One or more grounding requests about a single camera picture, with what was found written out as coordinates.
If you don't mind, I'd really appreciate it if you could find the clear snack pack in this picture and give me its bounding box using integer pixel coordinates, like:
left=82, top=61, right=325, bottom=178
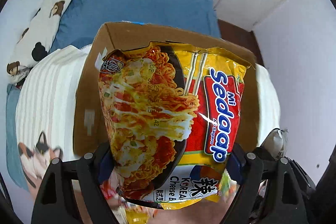
left=261, top=128, right=288, bottom=160

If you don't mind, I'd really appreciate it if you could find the Mi Sedaap noodle packet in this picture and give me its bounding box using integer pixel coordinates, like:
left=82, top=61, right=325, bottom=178
left=98, top=42, right=249, bottom=209

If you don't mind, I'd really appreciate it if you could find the cardboard box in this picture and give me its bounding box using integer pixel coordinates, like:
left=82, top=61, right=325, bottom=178
left=73, top=20, right=263, bottom=156

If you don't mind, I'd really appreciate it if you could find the striped cat print blanket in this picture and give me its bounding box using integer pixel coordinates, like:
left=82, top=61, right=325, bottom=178
left=16, top=46, right=281, bottom=223

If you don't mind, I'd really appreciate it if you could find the dog print long pillow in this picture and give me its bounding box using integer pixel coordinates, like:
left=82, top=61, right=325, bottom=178
left=6, top=0, right=72, bottom=84

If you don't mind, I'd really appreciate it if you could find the blue bed sheet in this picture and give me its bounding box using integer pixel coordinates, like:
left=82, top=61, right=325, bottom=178
left=50, top=0, right=221, bottom=52

